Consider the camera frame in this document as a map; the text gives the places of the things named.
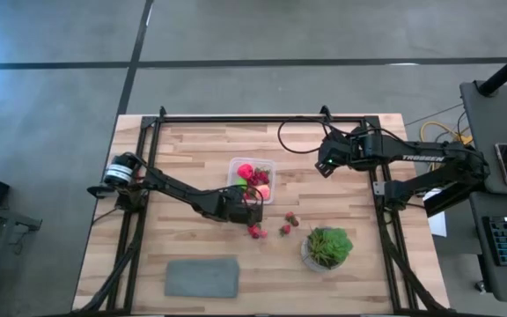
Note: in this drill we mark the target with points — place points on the clear plastic tupperware container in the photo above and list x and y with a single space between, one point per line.
234 163

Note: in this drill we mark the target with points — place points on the pink toy peach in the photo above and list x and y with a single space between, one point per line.
263 192

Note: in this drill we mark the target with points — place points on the green toy pear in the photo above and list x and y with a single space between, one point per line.
241 183

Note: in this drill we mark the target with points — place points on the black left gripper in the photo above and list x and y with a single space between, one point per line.
236 209

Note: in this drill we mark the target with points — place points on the grey folded cloth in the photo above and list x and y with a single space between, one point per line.
200 277

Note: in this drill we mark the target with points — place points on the red toy tomato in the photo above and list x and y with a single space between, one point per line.
245 171

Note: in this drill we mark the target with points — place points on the potted green succulent plant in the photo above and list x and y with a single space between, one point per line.
328 246

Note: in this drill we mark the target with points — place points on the black aluminium table frame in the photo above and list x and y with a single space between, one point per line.
236 119

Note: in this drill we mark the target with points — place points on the dark red toy cherry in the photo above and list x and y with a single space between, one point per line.
253 181

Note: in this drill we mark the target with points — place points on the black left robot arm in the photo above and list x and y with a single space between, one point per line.
174 189

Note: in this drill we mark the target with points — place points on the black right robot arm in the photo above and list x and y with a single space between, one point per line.
425 156

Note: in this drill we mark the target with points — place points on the white paper sheet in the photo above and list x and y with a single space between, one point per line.
438 224

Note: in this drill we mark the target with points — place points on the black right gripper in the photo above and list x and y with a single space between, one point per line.
348 149

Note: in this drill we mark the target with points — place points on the dark grey desk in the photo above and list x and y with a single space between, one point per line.
487 132

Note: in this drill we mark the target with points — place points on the black frame clamp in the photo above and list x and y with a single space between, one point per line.
325 112
162 111

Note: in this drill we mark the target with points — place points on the black pole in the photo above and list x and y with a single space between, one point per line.
506 70

